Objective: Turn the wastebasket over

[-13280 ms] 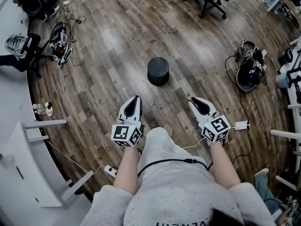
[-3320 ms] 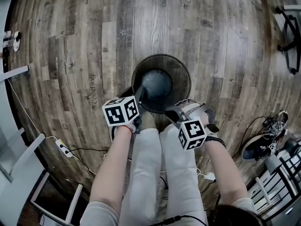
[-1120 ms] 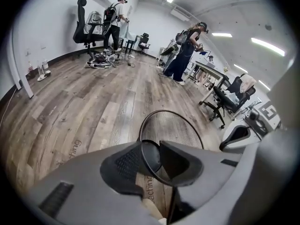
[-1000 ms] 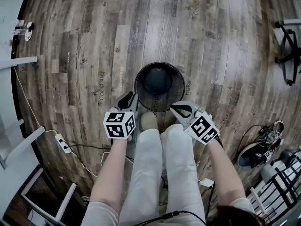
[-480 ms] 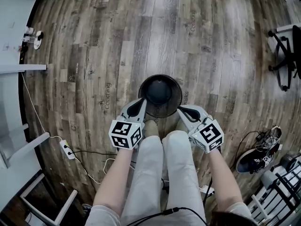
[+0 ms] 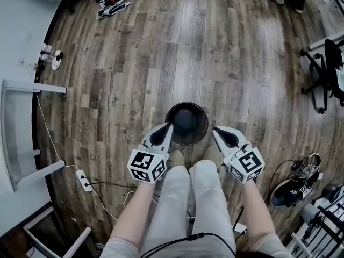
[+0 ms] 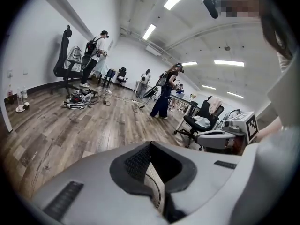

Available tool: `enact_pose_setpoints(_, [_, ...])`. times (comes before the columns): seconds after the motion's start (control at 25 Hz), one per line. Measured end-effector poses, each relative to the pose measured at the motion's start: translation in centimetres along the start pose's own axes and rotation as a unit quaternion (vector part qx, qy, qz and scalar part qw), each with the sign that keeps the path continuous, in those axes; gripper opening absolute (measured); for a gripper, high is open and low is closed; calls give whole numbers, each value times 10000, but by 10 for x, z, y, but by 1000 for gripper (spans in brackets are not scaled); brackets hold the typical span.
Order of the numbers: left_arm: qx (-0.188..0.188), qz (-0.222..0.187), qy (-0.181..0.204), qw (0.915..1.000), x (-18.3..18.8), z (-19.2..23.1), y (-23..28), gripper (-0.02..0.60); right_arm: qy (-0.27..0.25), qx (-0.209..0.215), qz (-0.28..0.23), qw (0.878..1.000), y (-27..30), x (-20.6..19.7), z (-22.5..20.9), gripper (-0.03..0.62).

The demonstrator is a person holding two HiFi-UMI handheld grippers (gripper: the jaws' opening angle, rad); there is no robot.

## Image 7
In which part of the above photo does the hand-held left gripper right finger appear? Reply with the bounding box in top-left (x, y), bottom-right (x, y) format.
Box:
top-left (150, 141), bottom-right (242, 224)

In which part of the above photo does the dark blue stool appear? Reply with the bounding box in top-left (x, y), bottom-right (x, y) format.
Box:
top-left (102, 68), bottom-right (116, 88)

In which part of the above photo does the white ceiling air conditioner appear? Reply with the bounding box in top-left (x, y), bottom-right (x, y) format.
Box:
top-left (145, 43), bottom-right (163, 56)

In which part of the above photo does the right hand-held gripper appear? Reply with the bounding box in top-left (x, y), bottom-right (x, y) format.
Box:
top-left (195, 111), bottom-right (259, 150)

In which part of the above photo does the pale pink jacket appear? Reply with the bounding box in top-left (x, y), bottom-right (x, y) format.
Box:
top-left (207, 96), bottom-right (224, 115)

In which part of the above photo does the black mesh office chair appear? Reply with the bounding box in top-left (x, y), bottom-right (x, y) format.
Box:
top-left (174, 96), bottom-right (225, 151)

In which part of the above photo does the grey backpack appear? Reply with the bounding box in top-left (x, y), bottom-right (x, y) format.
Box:
top-left (63, 45), bottom-right (83, 72)

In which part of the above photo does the person's right forearm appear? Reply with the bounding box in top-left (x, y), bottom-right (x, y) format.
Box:
top-left (257, 117), bottom-right (283, 140)

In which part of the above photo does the white dish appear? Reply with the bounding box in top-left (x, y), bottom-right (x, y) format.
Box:
top-left (15, 102), bottom-right (30, 113)

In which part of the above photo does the small black office chair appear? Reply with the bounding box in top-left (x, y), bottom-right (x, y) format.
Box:
top-left (116, 67), bottom-right (129, 86)

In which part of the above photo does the grey gear pile with cables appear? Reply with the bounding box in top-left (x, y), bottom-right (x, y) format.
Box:
top-left (61, 90), bottom-right (100, 110)

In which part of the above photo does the black head-worn camera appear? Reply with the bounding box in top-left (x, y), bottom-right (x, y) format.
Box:
top-left (202, 0), bottom-right (219, 19)

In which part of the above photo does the person's grey shirt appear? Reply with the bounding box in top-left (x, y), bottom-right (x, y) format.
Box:
top-left (231, 52), bottom-right (300, 225)

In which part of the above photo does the black high-back office chair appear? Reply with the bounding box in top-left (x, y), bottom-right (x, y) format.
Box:
top-left (53, 24), bottom-right (86, 96)

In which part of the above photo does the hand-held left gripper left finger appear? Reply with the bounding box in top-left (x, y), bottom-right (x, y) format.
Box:
top-left (30, 141), bottom-right (170, 225)

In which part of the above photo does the white table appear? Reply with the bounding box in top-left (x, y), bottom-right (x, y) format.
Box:
top-left (168, 93), bottom-right (202, 117)

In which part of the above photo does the white cloth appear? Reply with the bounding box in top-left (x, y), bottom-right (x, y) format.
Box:
top-left (92, 55), bottom-right (110, 78)

